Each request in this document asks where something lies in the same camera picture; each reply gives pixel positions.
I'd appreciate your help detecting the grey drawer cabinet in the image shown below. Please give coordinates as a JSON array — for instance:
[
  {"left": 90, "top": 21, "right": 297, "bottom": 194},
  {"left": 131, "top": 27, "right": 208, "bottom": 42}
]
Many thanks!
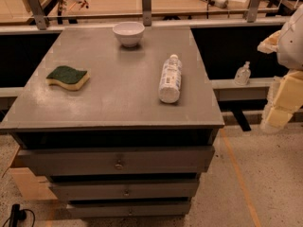
[{"left": 1, "top": 27, "right": 223, "bottom": 206}]

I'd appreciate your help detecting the metal railing post middle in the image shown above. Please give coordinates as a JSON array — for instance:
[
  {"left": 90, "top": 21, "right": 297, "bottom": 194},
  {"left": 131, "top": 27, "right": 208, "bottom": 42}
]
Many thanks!
[{"left": 142, "top": 0, "right": 152, "bottom": 26}]

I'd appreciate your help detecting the black power cable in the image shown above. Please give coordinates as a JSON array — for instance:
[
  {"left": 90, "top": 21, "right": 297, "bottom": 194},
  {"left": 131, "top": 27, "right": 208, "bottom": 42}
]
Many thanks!
[{"left": 1, "top": 203, "right": 36, "bottom": 227}]

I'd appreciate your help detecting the bottom grey drawer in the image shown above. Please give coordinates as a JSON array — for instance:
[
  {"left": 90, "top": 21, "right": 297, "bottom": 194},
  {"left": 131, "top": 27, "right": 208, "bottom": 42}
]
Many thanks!
[{"left": 66, "top": 201, "right": 191, "bottom": 218}]

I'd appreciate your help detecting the white ceramic bowl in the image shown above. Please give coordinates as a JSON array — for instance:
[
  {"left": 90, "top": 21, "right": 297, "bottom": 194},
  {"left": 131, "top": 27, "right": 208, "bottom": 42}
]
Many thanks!
[{"left": 113, "top": 22, "right": 145, "bottom": 47}]

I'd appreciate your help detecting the green and yellow sponge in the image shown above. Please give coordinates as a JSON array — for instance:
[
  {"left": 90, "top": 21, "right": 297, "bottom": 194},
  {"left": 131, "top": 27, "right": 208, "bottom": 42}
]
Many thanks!
[{"left": 45, "top": 65, "right": 90, "bottom": 91}]

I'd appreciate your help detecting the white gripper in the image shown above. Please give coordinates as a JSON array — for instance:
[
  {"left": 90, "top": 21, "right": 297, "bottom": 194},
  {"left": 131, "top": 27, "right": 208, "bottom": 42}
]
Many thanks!
[{"left": 258, "top": 5, "right": 303, "bottom": 133}]

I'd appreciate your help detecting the grey drawer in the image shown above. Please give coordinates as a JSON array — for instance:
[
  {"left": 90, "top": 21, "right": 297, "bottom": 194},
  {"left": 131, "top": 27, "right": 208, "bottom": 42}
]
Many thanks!
[
  {"left": 16, "top": 146, "right": 214, "bottom": 176},
  {"left": 50, "top": 180, "right": 199, "bottom": 201},
  {"left": 66, "top": 201, "right": 191, "bottom": 218}
]

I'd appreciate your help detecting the middle grey drawer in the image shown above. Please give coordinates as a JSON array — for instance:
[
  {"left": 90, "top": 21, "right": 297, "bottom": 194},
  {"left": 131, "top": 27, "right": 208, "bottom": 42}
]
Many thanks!
[{"left": 50, "top": 180, "right": 199, "bottom": 201}]

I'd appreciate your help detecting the plastic water bottle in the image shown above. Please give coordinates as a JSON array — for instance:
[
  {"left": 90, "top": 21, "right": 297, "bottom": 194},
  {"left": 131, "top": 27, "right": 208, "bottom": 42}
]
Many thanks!
[{"left": 158, "top": 54, "right": 182, "bottom": 103}]

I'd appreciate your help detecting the metal railing post left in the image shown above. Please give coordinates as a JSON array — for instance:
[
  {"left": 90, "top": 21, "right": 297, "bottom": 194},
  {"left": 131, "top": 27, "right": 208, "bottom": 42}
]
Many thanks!
[{"left": 27, "top": 0, "right": 48, "bottom": 30}]

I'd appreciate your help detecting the top grey drawer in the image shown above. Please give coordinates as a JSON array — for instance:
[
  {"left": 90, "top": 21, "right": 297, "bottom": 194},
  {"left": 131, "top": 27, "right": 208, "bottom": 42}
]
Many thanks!
[{"left": 16, "top": 146, "right": 214, "bottom": 176}]

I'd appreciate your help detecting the clear hand sanitizer bottle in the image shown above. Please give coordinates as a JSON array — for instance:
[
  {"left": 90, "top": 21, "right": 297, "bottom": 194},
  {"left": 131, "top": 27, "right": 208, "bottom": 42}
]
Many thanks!
[{"left": 234, "top": 61, "right": 251, "bottom": 86}]

